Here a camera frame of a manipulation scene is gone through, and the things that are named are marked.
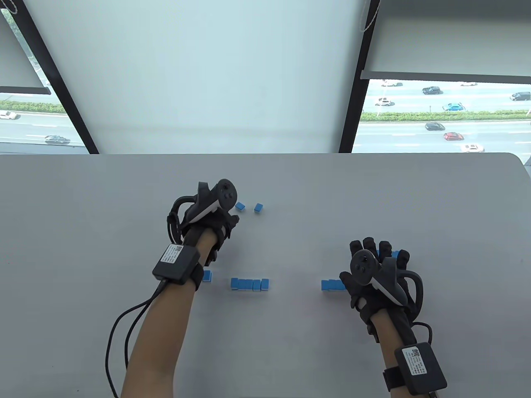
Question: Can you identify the person's right hand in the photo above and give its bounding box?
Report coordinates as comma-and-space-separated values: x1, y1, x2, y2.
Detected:
339, 238, 424, 344

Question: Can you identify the person's left hand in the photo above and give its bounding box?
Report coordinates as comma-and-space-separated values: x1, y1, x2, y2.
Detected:
167, 179, 240, 266

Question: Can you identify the person's left forearm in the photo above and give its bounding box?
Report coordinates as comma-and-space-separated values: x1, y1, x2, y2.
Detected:
120, 230, 218, 398

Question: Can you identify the person's right forearm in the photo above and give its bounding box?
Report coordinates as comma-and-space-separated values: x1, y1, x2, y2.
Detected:
370, 310, 434, 398

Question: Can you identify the black and white hand controller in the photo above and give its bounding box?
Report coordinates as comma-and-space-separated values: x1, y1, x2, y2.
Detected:
351, 250, 410, 307
185, 179, 238, 222

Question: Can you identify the wide white roller blind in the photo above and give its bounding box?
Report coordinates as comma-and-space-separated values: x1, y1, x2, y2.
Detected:
23, 0, 371, 155

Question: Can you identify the green roadside hedge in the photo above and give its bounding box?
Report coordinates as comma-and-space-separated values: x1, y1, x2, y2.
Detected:
0, 99, 67, 114
359, 110, 531, 123

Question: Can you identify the grey roller blind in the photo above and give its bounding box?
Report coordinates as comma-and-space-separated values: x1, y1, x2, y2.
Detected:
0, 17, 52, 95
360, 0, 531, 82

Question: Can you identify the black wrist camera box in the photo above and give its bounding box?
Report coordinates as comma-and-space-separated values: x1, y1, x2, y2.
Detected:
382, 343, 448, 396
152, 244, 204, 293

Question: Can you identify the black cable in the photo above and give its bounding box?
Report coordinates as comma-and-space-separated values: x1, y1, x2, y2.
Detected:
413, 323, 433, 345
105, 280, 166, 398

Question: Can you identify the black window frame post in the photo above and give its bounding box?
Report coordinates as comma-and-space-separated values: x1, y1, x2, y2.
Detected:
10, 0, 100, 155
339, 0, 381, 154

